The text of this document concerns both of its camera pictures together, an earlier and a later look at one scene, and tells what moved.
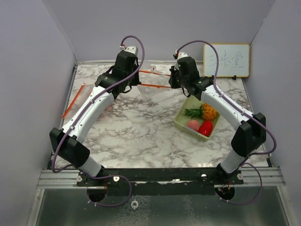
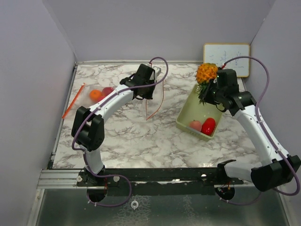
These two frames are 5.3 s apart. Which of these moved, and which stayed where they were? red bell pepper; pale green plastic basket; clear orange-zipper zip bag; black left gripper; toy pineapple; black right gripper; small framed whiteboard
Moved: black left gripper; red bell pepper; toy pineapple; black right gripper
Stayed: pale green plastic basket; small framed whiteboard; clear orange-zipper zip bag
